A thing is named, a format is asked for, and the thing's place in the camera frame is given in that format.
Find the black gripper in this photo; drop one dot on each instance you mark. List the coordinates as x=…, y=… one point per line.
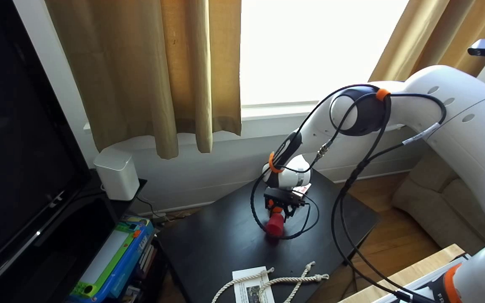
x=285, y=199

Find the pink plastic cup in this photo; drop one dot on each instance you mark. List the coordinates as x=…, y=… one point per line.
x=275, y=228

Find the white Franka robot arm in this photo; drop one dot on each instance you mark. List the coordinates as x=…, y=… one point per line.
x=467, y=123

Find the light wooden board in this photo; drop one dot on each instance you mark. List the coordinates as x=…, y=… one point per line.
x=400, y=278

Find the olive fabric couch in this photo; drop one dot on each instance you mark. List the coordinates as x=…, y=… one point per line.
x=438, y=202

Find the bright window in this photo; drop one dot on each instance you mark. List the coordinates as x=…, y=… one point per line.
x=310, y=51

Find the small white speaker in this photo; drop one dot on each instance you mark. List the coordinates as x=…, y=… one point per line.
x=117, y=175

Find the green white game box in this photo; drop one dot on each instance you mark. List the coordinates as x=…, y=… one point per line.
x=105, y=261

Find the tan curtain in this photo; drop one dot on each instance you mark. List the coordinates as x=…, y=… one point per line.
x=135, y=68
x=422, y=34

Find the black television stand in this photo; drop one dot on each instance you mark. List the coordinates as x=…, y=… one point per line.
x=58, y=253

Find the black television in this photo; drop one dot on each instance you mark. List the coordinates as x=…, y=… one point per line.
x=17, y=140

